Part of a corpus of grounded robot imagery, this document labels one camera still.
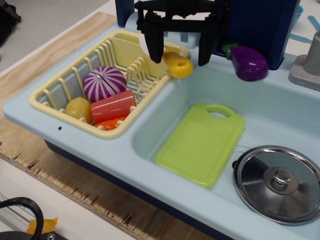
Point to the grey toy faucet base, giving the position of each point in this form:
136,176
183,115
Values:
305,71

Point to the steel pot lid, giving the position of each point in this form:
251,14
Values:
279,183

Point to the dark blue toy backsplash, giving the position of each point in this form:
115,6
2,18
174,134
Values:
263,25

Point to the blue plastic cup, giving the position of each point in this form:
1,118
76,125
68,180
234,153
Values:
298,14

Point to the black object top left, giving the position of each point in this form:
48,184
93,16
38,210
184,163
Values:
8,20

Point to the green plastic cutting board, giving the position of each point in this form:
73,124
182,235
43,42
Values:
202,143

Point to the yellow tape piece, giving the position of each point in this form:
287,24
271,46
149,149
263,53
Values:
49,225

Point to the purple toy eggplant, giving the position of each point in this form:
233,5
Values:
249,64

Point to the purple striped toy onion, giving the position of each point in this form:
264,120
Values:
104,82

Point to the red toy sausage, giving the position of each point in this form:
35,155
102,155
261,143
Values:
113,107

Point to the light blue toy sink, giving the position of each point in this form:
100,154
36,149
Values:
276,112

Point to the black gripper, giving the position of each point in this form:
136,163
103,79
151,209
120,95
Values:
206,17

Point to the yellow toy potato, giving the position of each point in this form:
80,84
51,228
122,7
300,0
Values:
79,107

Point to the orange toy carrot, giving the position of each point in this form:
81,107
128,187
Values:
110,125

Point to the wooden board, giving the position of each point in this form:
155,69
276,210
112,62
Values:
87,206

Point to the yellow dish rack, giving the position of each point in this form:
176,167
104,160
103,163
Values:
119,49

